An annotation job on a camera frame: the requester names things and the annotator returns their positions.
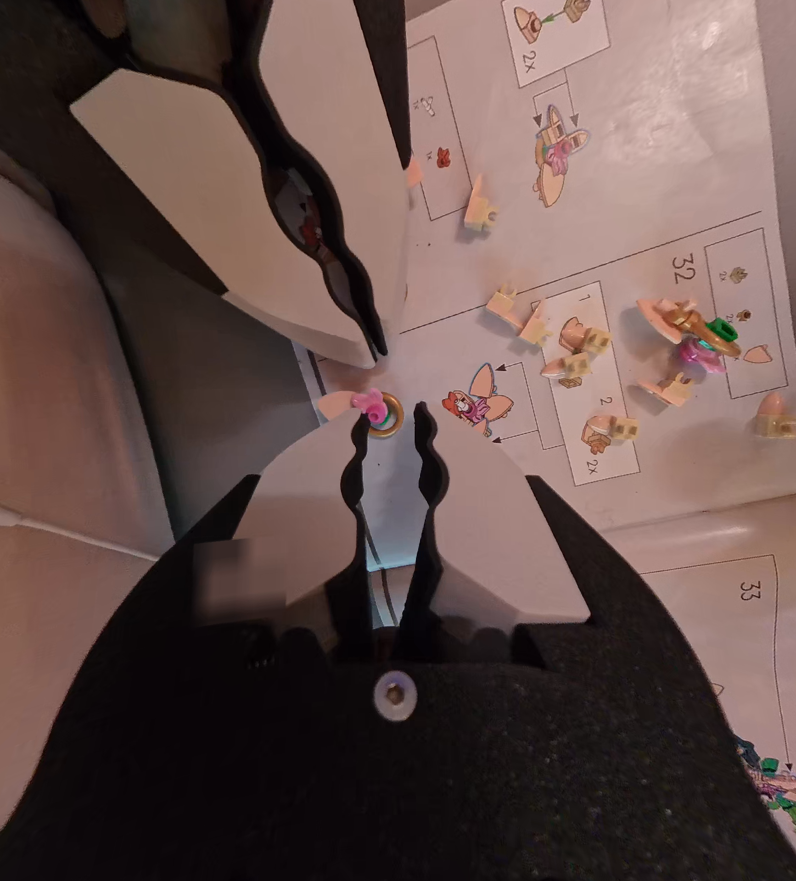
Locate gold ring petal assembly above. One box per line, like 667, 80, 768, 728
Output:
635, 296, 743, 376

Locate gold ring with peach petal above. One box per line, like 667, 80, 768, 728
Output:
317, 389, 406, 439

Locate brick instruction booklet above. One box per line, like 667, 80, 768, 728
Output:
293, 0, 796, 851

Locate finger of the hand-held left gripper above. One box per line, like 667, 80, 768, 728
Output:
253, 0, 413, 357
69, 67, 388, 369

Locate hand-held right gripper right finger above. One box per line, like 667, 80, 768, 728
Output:
398, 401, 592, 662

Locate grey desk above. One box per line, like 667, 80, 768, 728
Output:
91, 0, 796, 881

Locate rounded peach petal tan clip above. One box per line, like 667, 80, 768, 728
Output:
756, 392, 796, 438
580, 412, 640, 455
560, 317, 612, 355
541, 352, 590, 390

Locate white sweatshirt drawstring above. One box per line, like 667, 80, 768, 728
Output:
0, 499, 165, 558

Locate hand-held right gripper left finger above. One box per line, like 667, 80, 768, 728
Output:
233, 413, 375, 658

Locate small pink brick flower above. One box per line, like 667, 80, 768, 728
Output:
350, 387, 390, 423

